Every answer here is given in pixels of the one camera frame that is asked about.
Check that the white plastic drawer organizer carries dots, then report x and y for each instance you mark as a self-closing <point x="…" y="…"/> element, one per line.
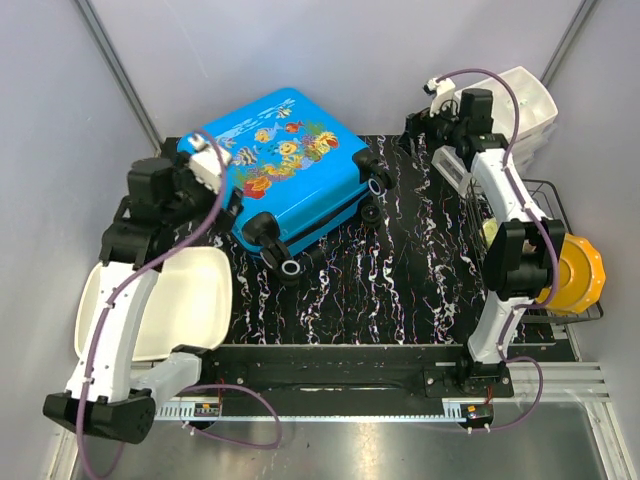
<point x="537" y="114"/>

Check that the pale green cup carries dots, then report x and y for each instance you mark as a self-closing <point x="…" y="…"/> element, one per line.
<point x="490" y="229"/>

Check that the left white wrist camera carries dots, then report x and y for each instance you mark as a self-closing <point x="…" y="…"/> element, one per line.
<point x="204" y="164"/>

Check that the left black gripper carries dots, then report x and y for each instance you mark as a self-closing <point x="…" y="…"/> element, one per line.
<point x="234" y="208"/>

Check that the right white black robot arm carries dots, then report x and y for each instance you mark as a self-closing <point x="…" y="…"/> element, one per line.
<point x="523" y="258"/>

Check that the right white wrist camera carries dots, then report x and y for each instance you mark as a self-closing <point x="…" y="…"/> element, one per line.
<point x="442" y="91"/>

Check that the black wire dish rack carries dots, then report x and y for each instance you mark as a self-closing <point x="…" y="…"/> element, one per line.
<point x="546" y="196"/>

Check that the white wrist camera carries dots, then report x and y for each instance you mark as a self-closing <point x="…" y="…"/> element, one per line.
<point x="204" y="164"/>
<point x="442" y="91"/>

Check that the yellow scalloped plate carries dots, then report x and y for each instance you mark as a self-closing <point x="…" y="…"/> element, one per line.
<point x="581" y="277"/>

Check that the white plastic basin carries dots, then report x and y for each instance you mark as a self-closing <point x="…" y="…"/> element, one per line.
<point x="187" y="302"/>

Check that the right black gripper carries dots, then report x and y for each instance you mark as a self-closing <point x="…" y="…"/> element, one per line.
<point x="419" y="122"/>

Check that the aluminium slotted rail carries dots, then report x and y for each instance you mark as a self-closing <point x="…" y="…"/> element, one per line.
<point x="423" y="400"/>

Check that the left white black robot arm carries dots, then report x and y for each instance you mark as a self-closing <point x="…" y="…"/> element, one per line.
<point x="168" y="206"/>

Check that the blue fish print suitcase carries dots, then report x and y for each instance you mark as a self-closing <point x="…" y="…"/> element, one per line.
<point x="302" y="173"/>

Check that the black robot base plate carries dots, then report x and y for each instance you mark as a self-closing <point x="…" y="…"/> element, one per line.
<point x="433" y="371"/>

